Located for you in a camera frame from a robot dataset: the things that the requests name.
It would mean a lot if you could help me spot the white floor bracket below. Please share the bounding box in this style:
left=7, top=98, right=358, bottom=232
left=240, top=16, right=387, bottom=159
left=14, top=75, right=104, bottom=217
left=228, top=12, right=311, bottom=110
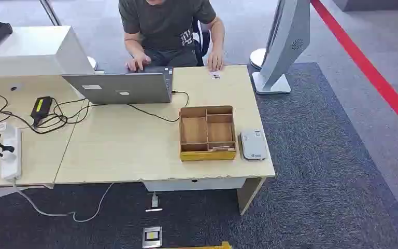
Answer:
left=145, top=192, right=164, bottom=213

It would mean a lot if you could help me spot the wooden desk leg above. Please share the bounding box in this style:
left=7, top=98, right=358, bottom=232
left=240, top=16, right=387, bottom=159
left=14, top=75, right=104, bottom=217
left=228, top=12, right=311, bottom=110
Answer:
left=236, top=176, right=267, bottom=216

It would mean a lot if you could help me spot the white power strip cable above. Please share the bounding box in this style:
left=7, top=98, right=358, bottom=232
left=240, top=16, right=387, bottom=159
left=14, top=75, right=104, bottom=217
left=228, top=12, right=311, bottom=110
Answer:
left=11, top=178, right=115, bottom=224

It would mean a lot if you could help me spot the silver display stand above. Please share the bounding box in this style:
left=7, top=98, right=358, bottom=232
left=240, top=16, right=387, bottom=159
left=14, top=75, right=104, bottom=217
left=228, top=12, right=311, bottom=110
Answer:
left=251, top=0, right=311, bottom=95

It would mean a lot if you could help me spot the grey laptop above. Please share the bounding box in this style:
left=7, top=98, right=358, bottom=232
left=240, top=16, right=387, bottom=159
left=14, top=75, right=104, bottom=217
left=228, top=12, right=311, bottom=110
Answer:
left=62, top=66, right=174, bottom=105

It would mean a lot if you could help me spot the black laptop cable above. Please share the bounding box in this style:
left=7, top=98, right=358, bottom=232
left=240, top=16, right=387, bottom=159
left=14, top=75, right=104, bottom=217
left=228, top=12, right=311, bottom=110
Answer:
left=126, top=90, right=190, bottom=123

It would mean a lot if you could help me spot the metal floor socket plate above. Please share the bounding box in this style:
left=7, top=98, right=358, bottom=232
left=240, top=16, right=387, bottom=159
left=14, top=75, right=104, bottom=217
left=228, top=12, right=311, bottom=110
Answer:
left=141, top=226, right=163, bottom=249

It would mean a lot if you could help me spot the yellow flat object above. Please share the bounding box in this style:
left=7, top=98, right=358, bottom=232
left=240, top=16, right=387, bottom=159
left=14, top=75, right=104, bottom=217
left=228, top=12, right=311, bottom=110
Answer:
left=160, top=241, right=233, bottom=249

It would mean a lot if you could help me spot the white desk drawer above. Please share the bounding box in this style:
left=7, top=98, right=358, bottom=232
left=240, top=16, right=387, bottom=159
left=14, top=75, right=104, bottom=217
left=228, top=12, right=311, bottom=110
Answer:
left=141, top=177, right=248, bottom=193

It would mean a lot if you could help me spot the red floor tape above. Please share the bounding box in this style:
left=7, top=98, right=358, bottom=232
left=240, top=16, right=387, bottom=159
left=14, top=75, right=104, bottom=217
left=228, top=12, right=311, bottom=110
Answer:
left=310, top=0, right=398, bottom=140

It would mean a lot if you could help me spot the grey slanted pole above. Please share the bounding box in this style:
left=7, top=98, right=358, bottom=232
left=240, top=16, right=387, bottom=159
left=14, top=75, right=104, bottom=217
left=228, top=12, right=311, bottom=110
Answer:
left=39, top=0, right=63, bottom=27

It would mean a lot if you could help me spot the white card reader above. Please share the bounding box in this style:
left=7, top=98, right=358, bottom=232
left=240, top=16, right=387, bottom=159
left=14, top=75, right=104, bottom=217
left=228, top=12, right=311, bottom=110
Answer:
left=239, top=129, right=267, bottom=161

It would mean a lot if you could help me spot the black plug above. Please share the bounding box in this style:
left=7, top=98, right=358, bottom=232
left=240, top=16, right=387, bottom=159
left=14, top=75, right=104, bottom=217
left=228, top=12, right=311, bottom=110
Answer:
left=0, top=140, right=16, bottom=154

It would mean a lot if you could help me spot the black tangled cable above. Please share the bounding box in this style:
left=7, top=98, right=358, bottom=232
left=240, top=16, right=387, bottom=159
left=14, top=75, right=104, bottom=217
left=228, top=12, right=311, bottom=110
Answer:
left=0, top=94, right=95, bottom=135

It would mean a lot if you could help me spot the black power adapter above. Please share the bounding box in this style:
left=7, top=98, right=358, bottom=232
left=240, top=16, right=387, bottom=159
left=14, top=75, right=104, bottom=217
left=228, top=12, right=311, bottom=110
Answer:
left=31, top=96, right=53, bottom=127

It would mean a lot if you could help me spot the person's left hand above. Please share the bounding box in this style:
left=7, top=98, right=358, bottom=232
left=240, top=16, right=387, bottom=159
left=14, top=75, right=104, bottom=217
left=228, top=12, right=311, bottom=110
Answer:
left=207, top=49, right=224, bottom=72

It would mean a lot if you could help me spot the person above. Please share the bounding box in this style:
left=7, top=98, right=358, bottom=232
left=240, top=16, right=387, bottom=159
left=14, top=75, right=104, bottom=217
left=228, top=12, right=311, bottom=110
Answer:
left=118, top=0, right=226, bottom=72

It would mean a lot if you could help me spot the dark grey carpet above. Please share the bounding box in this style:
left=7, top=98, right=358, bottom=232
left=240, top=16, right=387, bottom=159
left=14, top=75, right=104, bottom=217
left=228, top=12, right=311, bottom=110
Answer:
left=0, top=62, right=398, bottom=249

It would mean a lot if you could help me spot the white box cabinet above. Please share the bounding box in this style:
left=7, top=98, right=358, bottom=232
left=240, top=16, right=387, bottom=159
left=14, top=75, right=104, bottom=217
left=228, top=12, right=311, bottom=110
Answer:
left=0, top=25, right=95, bottom=77

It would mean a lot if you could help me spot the person's right hand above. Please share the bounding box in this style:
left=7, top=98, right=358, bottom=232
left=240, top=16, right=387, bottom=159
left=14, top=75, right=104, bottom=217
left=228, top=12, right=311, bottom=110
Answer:
left=126, top=53, right=152, bottom=72

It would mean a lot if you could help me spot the white power strip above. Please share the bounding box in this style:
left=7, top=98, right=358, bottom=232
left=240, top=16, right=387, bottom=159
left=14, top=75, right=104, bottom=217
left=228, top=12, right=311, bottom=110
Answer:
left=0, top=125, right=23, bottom=182

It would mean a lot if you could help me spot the wooden compartment box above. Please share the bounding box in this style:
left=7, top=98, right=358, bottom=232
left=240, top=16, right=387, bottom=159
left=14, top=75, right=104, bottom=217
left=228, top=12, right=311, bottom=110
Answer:
left=179, top=105, right=237, bottom=162

